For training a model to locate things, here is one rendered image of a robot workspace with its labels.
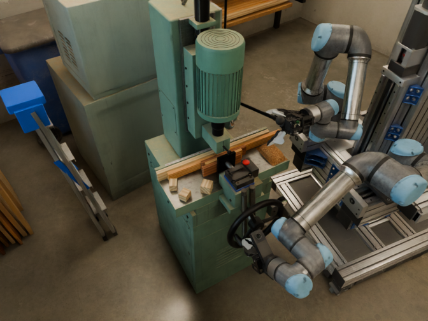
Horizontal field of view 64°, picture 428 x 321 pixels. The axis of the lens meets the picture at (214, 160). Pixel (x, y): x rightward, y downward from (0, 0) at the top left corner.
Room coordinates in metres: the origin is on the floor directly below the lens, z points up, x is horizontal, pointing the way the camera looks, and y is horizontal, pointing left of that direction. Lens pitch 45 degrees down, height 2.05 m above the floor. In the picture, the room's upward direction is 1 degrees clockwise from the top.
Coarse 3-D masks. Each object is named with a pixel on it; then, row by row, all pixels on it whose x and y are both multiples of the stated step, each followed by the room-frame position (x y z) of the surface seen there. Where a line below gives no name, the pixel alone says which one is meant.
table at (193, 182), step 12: (252, 156) 1.17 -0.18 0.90; (264, 168) 1.10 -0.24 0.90; (276, 168) 1.11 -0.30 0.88; (156, 180) 1.03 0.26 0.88; (168, 180) 1.01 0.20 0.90; (180, 180) 1.01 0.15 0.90; (192, 180) 1.01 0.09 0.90; (216, 180) 1.02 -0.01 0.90; (168, 192) 0.94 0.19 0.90; (192, 192) 0.94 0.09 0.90; (216, 192) 0.95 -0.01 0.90; (168, 204) 0.92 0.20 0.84; (180, 204) 0.88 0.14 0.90; (192, 204) 0.89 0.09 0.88; (204, 204) 0.92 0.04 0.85; (228, 204) 0.90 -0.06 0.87
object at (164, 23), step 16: (160, 0) 1.43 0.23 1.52; (176, 0) 1.44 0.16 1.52; (192, 0) 1.44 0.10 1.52; (160, 16) 1.32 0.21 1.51; (176, 16) 1.28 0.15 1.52; (160, 32) 1.33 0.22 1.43; (176, 32) 1.25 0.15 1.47; (160, 48) 1.35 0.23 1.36; (176, 48) 1.25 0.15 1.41; (160, 64) 1.37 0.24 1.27; (176, 64) 1.25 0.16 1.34; (160, 80) 1.39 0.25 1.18; (176, 80) 1.25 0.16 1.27; (160, 96) 1.40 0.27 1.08; (176, 96) 1.25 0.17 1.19; (176, 112) 1.25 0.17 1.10; (176, 128) 1.26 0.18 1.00; (176, 144) 1.27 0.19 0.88; (192, 144) 1.28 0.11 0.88
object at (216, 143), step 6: (204, 126) 1.19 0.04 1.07; (210, 126) 1.19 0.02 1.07; (204, 132) 1.17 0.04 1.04; (210, 132) 1.15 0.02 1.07; (204, 138) 1.17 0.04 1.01; (210, 138) 1.13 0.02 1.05; (216, 138) 1.11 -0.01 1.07; (222, 138) 1.11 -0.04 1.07; (228, 138) 1.11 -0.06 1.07; (210, 144) 1.13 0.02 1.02; (216, 144) 1.08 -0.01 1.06; (222, 144) 1.10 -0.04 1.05; (228, 144) 1.11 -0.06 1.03; (216, 150) 1.08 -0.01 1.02; (222, 150) 1.10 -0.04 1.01
